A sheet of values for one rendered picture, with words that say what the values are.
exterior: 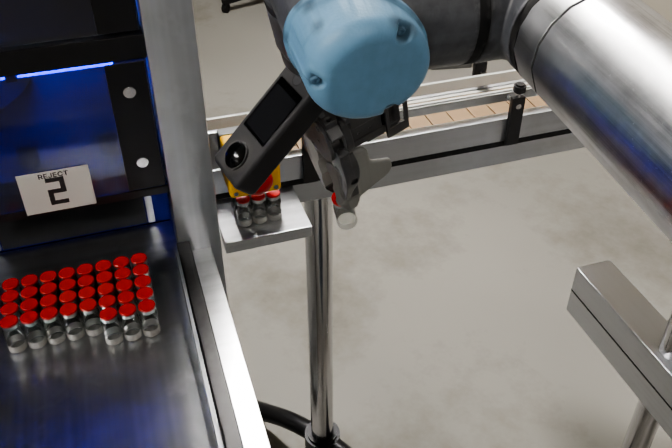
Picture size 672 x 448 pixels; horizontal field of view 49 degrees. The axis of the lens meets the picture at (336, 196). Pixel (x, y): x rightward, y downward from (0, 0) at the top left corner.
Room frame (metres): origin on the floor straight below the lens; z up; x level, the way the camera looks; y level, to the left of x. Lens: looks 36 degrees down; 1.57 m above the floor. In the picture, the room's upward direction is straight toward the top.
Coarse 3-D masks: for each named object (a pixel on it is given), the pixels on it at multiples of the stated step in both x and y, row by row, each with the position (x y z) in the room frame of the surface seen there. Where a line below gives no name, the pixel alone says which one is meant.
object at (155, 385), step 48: (0, 336) 0.63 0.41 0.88; (96, 336) 0.63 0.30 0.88; (144, 336) 0.63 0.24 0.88; (192, 336) 0.63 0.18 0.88; (0, 384) 0.56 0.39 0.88; (48, 384) 0.56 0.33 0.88; (96, 384) 0.56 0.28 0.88; (144, 384) 0.56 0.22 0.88; (192, 384) 0.56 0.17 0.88; (0, 432) 0.49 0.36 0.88; (48, 432) 0.49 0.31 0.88; (96, 432) 0.49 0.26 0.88; (144, 432) 0.49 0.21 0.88; (192, 432) 0.49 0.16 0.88
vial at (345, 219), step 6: (336, 210) 0.60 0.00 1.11; (342, 210) 0.60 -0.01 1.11; (354, 210) 0.60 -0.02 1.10; (336, 216) 0.60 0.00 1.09; (342, 216) 0.60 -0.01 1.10; (348, 216) 0.60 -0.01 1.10; (354, 216) 0.60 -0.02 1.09; (342, 222) 0.60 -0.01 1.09; (348, 222) 0.60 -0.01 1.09; (354, 222) 0.61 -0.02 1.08; (342, 228) 0.61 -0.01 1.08; (348, 228) 0.60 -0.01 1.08
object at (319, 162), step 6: (306, 138) 0.60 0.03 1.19; (306, 144) 0.61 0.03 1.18; (312, 144) 0.59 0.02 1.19; (312, 150) 0.59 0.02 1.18; (312, 156) 0.60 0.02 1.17; (318, 156) 0.58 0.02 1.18; (312, 162) 0.61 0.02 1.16; (318, 162) 0.59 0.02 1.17; (324, 162) 0.60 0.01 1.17; (318, 168) 0.60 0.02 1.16; (324, 168) 0.60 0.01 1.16; (318, 174) 0.61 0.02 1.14; (324, 174) 0.60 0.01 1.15; (324, 180) 0.60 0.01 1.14; (330, 180) 0.60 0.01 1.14; (324, 186) 0.60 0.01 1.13; (330, 186) 0.60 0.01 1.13
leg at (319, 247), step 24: (312, 216) 1.01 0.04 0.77; (312, 240) 1.01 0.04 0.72; (312, 264) 1.01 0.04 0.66; (312, 288) 1.01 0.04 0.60; (312, 312) 1.01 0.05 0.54; (312, 336) 1.01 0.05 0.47; (312, 360) 1.02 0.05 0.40; (312, 384) 1.02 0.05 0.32; (312, 408) 1.02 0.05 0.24; (312, 432) 1.02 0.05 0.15
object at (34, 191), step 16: (16, 176) 0.74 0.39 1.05; (32, 176) 0.74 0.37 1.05; (48, 176) 0.75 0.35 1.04; (64, 176) 0.75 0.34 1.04; (80, 176) 0.76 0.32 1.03; (32, 192) 0.74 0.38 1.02; (64, 192) 0.75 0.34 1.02; (80, 192) 0.76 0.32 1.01; (32, 208) 0.74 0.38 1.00; (48, 208) 0.75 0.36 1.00; (64, 208) 0.75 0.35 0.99
